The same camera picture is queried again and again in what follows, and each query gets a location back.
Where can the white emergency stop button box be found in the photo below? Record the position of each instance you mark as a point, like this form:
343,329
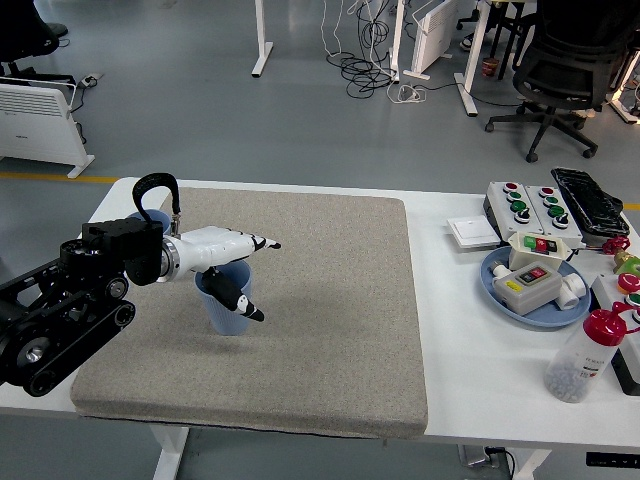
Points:
607,290

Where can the blue plate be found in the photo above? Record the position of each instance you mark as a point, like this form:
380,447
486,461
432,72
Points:
550,317

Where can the black mesh office chair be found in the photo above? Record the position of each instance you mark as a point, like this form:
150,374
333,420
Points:
565,65

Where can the white plastic pipe fitting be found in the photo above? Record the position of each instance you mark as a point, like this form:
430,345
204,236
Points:
572,292

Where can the black table height control panel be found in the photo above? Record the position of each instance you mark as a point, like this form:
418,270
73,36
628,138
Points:
612,459

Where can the grey red-black button switch box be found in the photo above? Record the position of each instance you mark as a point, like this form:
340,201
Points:
530,295

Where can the green plastic part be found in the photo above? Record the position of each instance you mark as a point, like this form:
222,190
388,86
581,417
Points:
631,265

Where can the grey-brown mat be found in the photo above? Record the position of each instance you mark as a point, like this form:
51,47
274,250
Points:
310,325

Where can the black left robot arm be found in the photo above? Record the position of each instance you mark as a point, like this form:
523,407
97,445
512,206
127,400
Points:
60,300

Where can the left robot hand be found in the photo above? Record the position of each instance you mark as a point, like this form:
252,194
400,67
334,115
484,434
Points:
215,247

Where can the white four-button control box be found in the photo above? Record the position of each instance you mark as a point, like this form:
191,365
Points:
502,202
537,207

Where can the person's shoe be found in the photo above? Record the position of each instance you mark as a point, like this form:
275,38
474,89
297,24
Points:
467,42

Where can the black plastic tray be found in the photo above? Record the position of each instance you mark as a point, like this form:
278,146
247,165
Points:
590,200

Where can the white table leg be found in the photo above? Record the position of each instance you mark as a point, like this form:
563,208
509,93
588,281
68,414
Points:
170,450
532,462

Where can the blue ribbed cup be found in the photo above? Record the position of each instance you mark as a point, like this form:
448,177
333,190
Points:
222,322
159,217

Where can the white wall switch plate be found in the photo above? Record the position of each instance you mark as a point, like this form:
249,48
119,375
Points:
472,232

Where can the white green-red button switch box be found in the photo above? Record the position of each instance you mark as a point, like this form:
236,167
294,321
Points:
530,257

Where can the clear bottle with red cap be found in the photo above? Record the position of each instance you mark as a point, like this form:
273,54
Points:
580,360

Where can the floor power strip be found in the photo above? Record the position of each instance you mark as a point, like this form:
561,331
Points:
92,79

